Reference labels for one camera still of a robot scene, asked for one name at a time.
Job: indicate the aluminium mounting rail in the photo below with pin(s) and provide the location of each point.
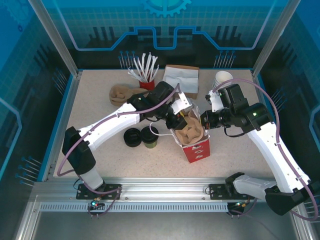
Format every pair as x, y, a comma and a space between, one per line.
162, 190

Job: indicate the brown cardboard napkin box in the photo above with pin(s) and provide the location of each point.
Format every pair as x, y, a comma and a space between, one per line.
193, 95

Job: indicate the white napkin stack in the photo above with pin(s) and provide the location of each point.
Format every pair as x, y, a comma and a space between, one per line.
181, 77

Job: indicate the black cup lid stack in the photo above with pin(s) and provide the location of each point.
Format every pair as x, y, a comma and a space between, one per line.
132, 137

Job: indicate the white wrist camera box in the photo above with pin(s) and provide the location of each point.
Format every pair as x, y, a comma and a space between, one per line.
183, 102
216, 101

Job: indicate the red straw holder cup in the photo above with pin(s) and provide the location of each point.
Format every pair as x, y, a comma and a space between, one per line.
147, 85

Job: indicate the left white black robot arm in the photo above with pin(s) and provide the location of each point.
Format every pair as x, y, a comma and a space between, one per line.
112, 125

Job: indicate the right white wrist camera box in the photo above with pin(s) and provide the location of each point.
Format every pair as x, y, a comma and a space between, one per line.
216, 101

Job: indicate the bent white wrapped straw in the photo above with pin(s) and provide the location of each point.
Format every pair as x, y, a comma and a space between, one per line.
133, 74

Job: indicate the green lit connector board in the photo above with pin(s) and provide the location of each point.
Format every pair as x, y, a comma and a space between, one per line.
96, 203

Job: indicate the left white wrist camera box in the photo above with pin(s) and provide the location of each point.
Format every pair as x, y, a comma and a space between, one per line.
183, 102

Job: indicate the red white paper bag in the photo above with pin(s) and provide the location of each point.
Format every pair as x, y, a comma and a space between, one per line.
197, 153

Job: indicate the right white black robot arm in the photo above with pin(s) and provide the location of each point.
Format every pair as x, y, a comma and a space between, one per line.
270, 145

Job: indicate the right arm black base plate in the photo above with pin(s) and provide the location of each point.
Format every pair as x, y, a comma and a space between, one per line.
216, 192

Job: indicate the brown pulp cup carrier stack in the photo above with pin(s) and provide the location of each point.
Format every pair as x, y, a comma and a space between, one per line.
120, 96

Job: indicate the steel lower shelf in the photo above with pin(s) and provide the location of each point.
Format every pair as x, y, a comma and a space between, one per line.
162, 227

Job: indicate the paper cup stack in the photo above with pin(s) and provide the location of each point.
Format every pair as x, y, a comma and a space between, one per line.
222, 76

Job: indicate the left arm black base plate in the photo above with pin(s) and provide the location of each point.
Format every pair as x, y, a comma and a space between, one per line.
81, 196

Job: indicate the orange lit connector board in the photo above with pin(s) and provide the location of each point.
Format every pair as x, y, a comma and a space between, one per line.
240, 205

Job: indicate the aluminium frame post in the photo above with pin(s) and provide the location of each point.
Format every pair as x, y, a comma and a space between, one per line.
271, 42
57, 42

